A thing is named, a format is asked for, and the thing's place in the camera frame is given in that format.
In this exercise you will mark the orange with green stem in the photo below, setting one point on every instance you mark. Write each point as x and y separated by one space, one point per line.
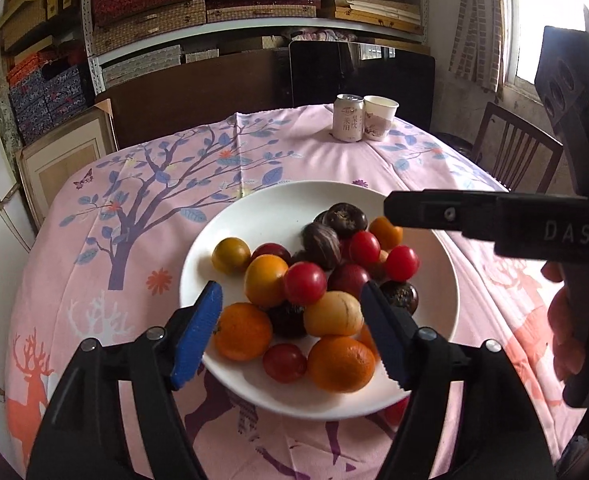
243 332

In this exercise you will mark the white patterned box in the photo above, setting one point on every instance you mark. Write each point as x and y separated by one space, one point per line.
144 62

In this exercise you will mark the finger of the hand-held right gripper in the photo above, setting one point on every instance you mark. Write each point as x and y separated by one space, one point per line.
424 210

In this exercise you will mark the brown wooden board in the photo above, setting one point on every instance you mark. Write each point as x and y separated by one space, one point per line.
184 95

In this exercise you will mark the dark red tomato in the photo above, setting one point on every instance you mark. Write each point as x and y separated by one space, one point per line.
349 280

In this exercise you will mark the red cherry tomato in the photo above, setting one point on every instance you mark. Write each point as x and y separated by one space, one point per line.
284 363
364 249
396 410
402 263
304 283

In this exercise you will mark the yellow tomato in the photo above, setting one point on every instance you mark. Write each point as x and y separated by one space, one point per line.
231 255

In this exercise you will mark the stack of blue patterned boxes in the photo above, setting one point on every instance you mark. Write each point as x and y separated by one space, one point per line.
49 100

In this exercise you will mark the dark water chestnut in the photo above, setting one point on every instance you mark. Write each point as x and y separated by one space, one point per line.
344 217
322 244
402 296
287 322

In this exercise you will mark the stack of woven boxes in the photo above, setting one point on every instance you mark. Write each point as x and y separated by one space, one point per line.
149 15

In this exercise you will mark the pale wooden picture frame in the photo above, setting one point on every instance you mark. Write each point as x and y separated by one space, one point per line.
69 170

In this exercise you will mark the pink cloth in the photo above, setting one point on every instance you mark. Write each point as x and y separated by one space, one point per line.
324 35

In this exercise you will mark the white paper cup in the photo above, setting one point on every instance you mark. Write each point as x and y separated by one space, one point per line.
380 117

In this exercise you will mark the pink printed tablecloth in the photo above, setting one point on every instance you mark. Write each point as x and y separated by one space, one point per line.
99 260

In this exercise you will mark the dark red plum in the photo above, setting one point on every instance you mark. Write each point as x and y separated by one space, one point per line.
272 251

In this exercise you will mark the pale yellow round fruit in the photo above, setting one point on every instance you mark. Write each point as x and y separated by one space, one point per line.
333 314

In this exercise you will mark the orange tomato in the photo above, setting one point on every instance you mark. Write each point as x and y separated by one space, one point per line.
264 280
387 237

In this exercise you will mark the window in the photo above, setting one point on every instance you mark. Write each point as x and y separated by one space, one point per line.
524 20

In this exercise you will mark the dark wooden chair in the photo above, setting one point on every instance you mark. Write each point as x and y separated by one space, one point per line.
524 127

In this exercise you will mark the stack of pale wooden boxes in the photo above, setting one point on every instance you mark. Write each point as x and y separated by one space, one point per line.
369 10

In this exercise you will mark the black glossy panel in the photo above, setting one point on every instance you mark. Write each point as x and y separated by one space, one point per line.
399 80

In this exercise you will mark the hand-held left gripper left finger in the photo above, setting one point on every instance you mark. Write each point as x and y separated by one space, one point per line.
197 335

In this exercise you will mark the person's right hand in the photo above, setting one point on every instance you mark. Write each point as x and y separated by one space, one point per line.
561 330

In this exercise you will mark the white metal shelf rack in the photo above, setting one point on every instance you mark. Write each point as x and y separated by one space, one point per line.
254 25

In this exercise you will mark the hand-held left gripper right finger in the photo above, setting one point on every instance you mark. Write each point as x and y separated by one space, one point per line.
382 332

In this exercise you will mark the white oval plate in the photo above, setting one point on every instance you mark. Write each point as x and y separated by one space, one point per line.
254 210

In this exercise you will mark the stack of yellow boxes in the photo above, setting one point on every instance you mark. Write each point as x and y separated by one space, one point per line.
24 15

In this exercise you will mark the white drink can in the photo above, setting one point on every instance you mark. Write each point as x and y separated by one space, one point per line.
348 117

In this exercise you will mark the patterned curtain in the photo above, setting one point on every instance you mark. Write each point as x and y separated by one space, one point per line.
474 25

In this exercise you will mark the large orange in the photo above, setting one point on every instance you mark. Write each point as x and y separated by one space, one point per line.
341 365

